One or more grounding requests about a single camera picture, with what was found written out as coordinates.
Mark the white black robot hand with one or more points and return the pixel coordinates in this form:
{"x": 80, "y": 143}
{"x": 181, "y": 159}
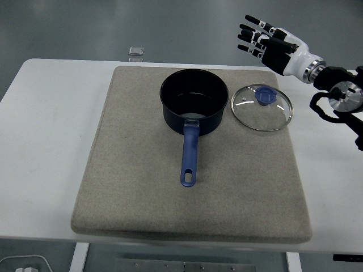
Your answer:
{"x": 297, "y": 56}

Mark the glass pot lid blue knob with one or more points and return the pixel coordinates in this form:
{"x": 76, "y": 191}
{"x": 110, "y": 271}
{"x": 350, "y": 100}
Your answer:
{"x": 263, "y": 96}

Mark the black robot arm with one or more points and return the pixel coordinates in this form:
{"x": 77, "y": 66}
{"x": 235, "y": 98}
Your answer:
{"x": 347, "y": 96}

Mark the small silver floor plate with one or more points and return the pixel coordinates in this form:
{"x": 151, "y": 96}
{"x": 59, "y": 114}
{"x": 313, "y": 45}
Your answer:
{"x": 136, "y": 59}

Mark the beige fabric mat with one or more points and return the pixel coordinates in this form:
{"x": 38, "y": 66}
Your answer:
{"x": 127, "y": 170}

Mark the white table leg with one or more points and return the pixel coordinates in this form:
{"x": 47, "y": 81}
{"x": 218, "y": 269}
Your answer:
{"x": 79, "y": 256}
{"x": 293, "y": 262}

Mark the black flat bar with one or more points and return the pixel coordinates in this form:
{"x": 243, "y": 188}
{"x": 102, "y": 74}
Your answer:
{"x": 348, "y": 258}

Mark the grey metal plate with screws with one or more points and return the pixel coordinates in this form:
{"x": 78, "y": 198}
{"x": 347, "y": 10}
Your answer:
{"x": 185, "y": 265}

